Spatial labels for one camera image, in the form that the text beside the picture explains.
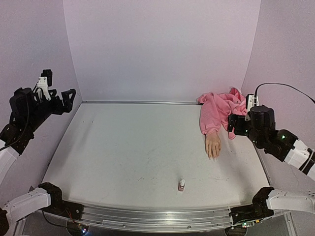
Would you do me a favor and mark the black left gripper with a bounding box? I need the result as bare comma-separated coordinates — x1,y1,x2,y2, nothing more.
26,88,76,131

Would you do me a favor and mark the pink nail polish bottle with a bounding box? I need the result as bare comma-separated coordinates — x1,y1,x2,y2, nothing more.
178,183,185,192

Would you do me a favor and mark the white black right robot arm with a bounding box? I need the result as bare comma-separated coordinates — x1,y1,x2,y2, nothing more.
227,106,315,225

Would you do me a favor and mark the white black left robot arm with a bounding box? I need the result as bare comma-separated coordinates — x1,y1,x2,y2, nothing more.
0,88,76,235

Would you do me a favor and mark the mannequin hand with long nails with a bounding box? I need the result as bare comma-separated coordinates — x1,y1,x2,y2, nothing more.
205,132,221,160

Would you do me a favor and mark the pink zip hoodie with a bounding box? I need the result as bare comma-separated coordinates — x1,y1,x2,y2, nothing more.
197,88,247,136

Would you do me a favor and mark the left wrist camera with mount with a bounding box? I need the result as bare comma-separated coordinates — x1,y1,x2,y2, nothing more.
32,69,53,101

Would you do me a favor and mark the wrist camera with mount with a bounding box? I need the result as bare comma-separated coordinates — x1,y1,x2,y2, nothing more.
32,69,53,101
245,94,259,121

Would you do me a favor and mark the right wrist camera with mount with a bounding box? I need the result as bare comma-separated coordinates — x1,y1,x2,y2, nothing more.
245,94,259,121

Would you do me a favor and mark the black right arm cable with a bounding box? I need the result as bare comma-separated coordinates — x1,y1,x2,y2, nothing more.
253,83,315,104

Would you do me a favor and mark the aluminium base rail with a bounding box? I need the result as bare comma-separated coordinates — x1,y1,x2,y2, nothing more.
14,196,296,236

